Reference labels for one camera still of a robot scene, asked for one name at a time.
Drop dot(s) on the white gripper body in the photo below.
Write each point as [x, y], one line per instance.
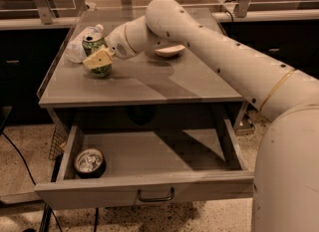
[117, 42]

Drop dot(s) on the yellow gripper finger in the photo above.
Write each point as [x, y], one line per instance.
[102, 57]

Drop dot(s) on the green soda can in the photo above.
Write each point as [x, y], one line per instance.
[91, 43]

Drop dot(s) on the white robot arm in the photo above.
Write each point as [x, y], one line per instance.
[286, 178]

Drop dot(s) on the dark can in drawer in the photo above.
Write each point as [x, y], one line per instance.
[89, 163]

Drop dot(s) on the grey open top drawer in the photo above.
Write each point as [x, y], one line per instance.
[200, 164]

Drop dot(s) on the clear plastic water bottle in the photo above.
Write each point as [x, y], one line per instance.
[74, 51]

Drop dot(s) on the white bowl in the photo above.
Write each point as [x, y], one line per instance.
[171, 51]

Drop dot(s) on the grey cabinet counter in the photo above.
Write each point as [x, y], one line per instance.
[143, 80]

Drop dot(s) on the wire mesh basket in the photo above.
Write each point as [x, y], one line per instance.
[58, 144]

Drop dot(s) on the black drawer handle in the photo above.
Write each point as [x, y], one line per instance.
[155, 196]

